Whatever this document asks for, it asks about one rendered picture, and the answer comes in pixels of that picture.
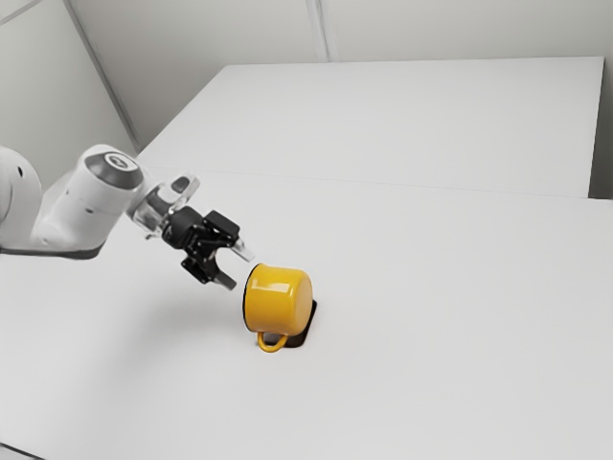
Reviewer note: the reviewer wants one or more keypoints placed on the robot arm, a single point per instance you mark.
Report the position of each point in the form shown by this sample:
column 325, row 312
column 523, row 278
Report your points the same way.
column 81, row 206

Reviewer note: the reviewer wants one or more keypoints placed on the yellow enamel mug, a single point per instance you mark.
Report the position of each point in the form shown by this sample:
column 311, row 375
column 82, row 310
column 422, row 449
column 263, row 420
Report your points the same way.
column 278, row 299

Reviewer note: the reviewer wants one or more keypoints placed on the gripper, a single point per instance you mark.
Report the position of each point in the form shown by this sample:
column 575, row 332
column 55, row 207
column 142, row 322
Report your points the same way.
column 191, row 232

